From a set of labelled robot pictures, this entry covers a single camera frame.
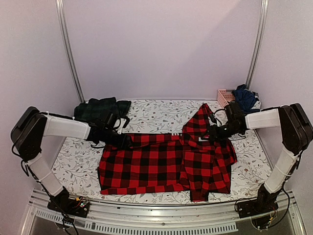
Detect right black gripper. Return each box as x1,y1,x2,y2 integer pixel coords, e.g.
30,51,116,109
201,122,241,142

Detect red black plaid shirt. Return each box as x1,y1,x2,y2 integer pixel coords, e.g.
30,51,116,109
97,104,237,202

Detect dark green plaid skirt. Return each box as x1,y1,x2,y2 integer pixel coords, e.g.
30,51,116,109
74,97,132,121

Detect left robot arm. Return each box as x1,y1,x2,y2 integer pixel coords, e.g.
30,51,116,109
10,106,132,212

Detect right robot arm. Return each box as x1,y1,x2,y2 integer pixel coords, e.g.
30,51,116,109
205,101,313,195

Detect pink plastic basket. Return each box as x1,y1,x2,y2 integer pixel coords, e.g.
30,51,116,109
217,89,235,108

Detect dark blue garment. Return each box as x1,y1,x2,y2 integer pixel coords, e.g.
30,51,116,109
232,84,261,114

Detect floral patterned table mat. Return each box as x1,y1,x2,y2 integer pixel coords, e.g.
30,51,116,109
52,100,271,205

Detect front aluminium rail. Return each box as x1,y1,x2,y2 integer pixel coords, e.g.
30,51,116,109
21,190,307,235

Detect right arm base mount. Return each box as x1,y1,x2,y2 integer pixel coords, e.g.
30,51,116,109
234,191,278,230

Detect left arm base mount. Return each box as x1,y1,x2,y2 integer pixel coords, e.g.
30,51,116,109
47,189,90,218

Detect right aluminium frame post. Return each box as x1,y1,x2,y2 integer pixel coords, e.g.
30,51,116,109
246,0,269,89

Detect aluminium frame post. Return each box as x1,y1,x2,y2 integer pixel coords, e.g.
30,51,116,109
55,0,86,103
246,0,269,89

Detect left aluminium frame post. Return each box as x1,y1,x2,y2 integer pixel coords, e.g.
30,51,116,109
55,0,86,103

